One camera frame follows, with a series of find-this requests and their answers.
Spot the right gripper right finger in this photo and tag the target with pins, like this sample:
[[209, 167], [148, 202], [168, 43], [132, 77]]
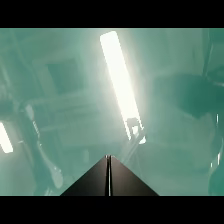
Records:
[[128, 181]]

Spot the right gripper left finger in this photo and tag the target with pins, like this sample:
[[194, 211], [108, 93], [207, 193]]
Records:
[[92, 181]]

